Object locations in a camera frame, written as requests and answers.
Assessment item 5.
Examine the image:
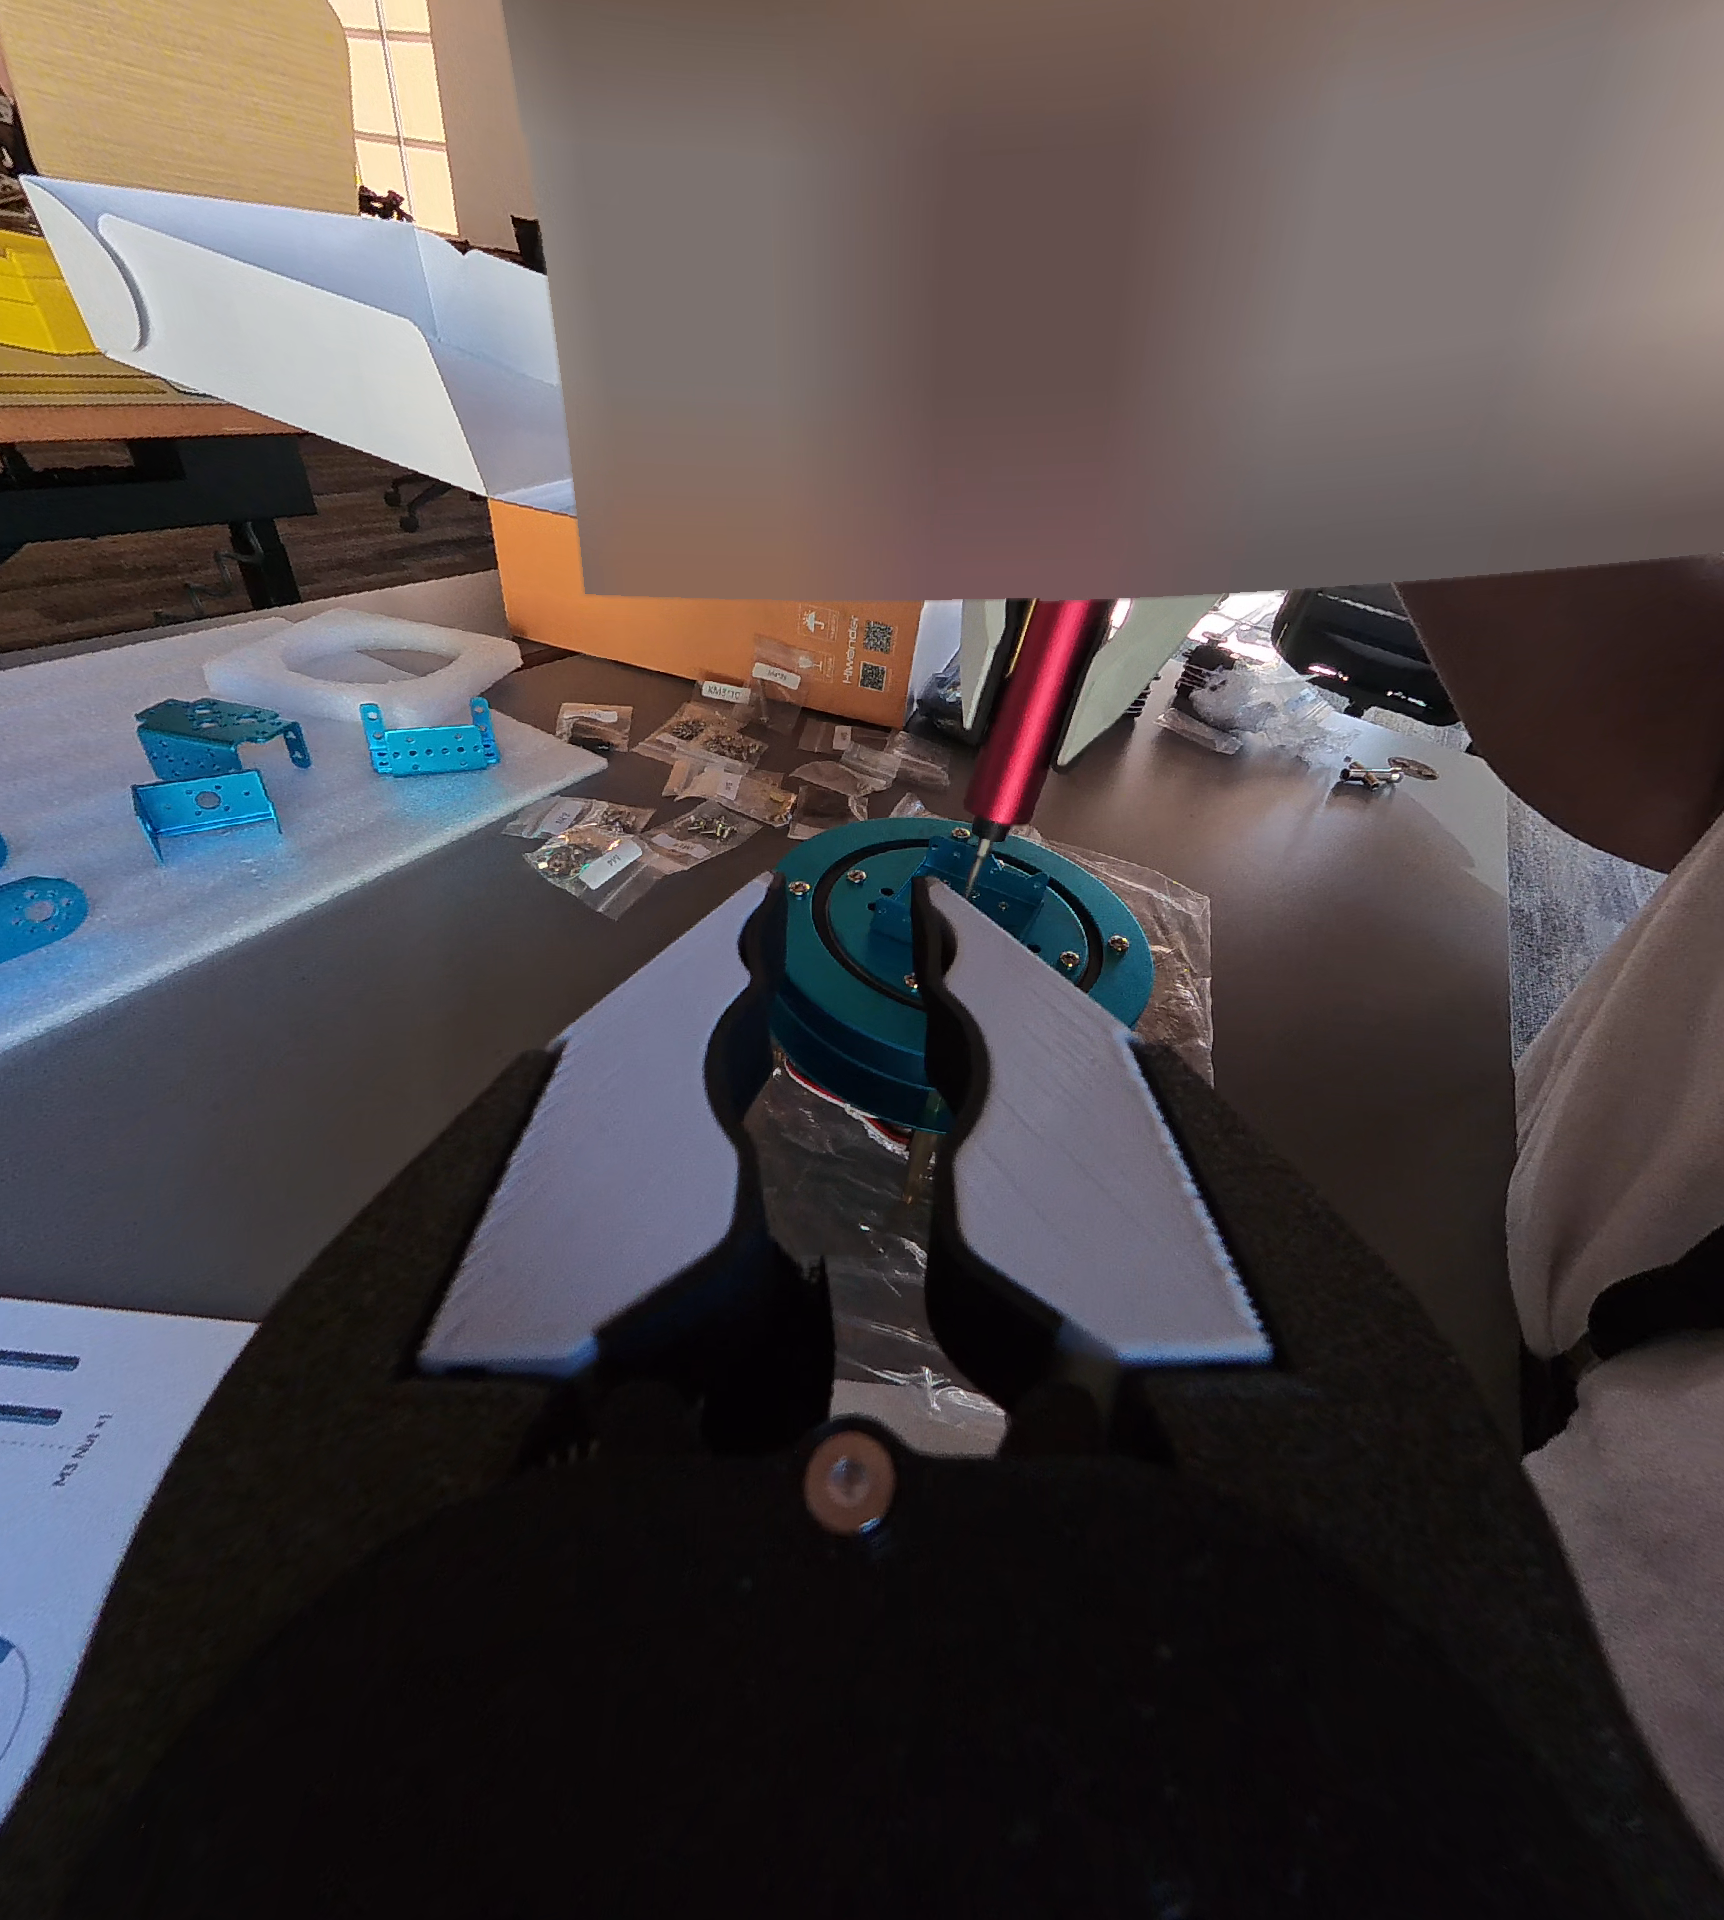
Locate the small blue U bracket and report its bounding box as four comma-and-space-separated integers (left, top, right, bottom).
865, 829, 1052, 951

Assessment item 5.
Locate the large clear plastic bag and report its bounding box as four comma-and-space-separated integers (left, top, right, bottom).
738, 866, 1219, 1428

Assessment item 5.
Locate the white instruction booklet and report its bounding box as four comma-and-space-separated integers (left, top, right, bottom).
0, 1282, 267, 1920

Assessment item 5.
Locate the black office chair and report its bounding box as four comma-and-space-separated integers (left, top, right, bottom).
1270, 585, 1465, 731

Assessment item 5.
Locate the pile of labelled screw bags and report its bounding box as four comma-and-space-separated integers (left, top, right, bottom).
497, 626, 955, 923

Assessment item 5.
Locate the grey desk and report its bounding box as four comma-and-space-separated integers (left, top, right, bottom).
0, 571, 1523, 1501

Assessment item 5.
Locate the wood-edged office desk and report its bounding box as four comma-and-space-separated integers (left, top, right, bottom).
0, 318, 327, 666

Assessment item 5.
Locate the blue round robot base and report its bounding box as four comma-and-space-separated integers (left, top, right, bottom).
765, 814, 1159, 1212

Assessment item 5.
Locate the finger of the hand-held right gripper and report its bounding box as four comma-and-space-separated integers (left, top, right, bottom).
1052, 596, 1225, 772
951, 596, 1038, 746

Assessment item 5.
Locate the black lanyard strap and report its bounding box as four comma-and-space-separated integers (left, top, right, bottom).
1518, 1218, 1724, 1451

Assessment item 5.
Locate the orange cardboard box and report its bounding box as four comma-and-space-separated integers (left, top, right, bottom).
15, 170, 963, 740

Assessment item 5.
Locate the red electric screwdriver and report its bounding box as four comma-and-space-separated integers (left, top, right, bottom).
958, 596, 1120, 906

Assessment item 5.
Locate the white foam ring block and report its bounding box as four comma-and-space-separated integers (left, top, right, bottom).
200, 603, 527, 727

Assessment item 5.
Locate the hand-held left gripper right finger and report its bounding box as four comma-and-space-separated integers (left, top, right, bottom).
911, 874, 1275, 1368

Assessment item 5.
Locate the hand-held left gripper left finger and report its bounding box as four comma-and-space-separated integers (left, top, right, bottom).
415, 874, 778, 1379

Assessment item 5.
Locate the white foam sheet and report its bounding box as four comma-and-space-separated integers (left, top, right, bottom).
0, 632, 613, 1098

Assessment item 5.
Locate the clear plastic wrapper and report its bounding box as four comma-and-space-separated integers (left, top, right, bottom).
1151, 655, 1346, 760

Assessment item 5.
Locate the blue wide U bracket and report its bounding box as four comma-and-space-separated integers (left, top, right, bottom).
129, 692, 314, 786

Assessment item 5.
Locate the person's right forearm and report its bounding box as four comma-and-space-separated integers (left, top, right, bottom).
1391, 548, 1724, 876

